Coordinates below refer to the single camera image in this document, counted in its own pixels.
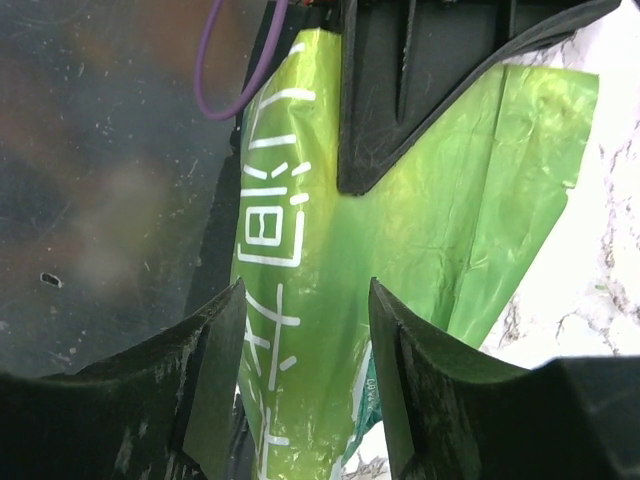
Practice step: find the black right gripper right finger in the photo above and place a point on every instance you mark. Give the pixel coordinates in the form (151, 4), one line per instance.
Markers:
(453, 412)

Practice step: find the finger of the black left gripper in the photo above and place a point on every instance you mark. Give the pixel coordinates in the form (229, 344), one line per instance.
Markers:
(404, 63)

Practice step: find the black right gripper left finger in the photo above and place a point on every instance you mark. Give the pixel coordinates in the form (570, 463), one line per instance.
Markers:
(163, 409)

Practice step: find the green litter bag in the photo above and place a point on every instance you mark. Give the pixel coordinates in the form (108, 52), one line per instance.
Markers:
(450, 229)

